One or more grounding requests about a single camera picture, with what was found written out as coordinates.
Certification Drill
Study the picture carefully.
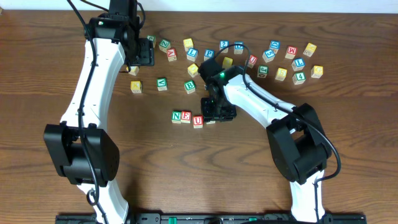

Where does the red u block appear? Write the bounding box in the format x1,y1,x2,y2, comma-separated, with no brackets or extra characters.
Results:
248,55,258,68
193,115,204,128

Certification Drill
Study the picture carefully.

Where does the red E block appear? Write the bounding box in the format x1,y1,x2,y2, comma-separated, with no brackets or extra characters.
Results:
181,111,192,123

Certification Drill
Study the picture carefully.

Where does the green N block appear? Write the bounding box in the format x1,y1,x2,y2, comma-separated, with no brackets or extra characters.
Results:
172,111,182,123

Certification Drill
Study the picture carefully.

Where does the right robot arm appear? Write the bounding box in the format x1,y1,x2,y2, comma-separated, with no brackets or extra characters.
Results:
199,65,334,223

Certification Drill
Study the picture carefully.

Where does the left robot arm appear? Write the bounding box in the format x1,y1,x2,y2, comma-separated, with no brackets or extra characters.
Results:
44,14,154,223

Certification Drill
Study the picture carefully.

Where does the green J block far left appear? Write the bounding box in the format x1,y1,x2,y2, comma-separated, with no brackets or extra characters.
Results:
147,35,156,47

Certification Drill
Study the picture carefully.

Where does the green j block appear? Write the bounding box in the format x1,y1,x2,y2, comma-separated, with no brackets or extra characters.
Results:
257,65,269,78
147,35,156,47

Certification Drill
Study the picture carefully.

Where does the green Z block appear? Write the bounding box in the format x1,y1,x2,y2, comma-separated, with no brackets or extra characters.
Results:
159,39,171,53

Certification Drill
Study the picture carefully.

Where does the red A block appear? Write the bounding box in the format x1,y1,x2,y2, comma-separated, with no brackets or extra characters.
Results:
166,48,177,62

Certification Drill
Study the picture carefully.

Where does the yellow K block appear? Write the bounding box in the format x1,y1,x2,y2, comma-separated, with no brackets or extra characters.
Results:
130,81,142,94

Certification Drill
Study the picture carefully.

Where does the green V block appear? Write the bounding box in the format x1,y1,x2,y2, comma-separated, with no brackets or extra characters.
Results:
157,78,167,91

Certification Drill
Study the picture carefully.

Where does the green B block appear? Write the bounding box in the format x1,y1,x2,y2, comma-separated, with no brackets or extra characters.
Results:
183,80,196,94

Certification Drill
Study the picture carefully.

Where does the yellow block centre left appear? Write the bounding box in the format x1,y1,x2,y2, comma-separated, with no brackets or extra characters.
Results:
187,63,198,78

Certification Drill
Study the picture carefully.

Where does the yellow block top middle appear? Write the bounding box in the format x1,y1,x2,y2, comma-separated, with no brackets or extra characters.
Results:
183,38,194,52

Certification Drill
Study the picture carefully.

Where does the blue L block left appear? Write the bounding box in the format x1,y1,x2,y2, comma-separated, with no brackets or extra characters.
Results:
187,48,198,62

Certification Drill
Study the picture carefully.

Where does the blue l block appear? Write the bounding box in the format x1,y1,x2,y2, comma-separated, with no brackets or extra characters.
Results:
187,48,198,62
292,58,305,72

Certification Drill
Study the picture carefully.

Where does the blue P block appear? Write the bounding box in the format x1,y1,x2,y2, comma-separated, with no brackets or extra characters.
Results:
203,49,215,61

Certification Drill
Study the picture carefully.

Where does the green J block right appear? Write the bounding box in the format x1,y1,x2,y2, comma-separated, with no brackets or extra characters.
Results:
257,65,269,78

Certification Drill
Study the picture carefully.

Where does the blue d block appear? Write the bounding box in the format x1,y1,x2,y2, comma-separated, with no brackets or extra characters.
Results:
269,40,280,54
234,42,244,55

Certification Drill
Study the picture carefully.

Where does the blue 2 block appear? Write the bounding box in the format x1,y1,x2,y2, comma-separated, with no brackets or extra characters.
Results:
220,40,229,54

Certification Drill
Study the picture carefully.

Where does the yellow S block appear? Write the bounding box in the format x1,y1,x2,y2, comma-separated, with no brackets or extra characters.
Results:
275,67,287,81

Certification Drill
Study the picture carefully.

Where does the blue 5 block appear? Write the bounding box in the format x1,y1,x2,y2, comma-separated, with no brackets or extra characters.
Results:
262,49,275,63

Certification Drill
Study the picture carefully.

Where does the blue D block right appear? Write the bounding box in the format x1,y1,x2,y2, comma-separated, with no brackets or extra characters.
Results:
269,40,280,54

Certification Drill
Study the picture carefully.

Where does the green 4 block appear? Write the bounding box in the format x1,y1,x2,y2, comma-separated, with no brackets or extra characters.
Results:
292,72,306,85

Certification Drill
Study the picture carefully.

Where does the blue L block right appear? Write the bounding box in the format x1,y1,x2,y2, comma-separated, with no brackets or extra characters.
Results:
292,58,305,72

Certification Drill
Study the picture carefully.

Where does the red M block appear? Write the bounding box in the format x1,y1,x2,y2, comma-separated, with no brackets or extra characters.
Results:
285,46,297,59

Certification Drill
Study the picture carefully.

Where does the yellow G block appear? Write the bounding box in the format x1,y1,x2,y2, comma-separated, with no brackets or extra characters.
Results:
311,65,323,78

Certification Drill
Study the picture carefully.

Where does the yellow block far right top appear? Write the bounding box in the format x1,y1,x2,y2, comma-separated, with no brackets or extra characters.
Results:
303,42,317,57

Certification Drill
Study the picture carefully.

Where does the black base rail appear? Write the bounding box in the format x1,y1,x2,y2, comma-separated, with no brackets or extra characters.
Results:
55,212,368,224

